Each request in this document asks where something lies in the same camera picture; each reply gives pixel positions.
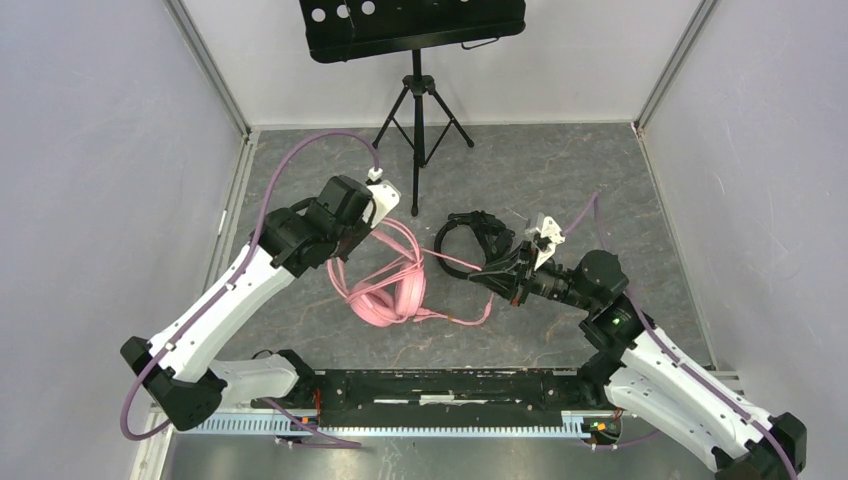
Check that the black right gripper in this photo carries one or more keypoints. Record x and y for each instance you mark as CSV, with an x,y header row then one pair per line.
x,y
502,277

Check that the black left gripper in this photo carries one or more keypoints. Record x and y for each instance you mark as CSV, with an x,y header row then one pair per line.
x,y
363,229

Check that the pink headphones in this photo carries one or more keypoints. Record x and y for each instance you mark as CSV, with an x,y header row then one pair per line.
x,y
395,293

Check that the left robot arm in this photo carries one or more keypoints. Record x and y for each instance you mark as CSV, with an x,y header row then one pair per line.
x,y
178,367

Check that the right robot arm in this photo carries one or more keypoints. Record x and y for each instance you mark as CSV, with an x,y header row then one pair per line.
x,y
639,369

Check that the black music stand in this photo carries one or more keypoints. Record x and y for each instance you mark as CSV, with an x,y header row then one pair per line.
x,y
340,31

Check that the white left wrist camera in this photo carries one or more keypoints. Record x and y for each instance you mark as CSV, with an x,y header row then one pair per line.
x,y
385,198

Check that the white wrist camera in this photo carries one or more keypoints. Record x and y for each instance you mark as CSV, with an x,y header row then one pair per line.
x,y
385,198
545,236

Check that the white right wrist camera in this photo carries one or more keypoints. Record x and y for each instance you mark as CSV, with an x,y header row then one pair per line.
x,y
545,236

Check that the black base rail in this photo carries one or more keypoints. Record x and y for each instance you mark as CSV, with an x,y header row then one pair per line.
x,y
452,398

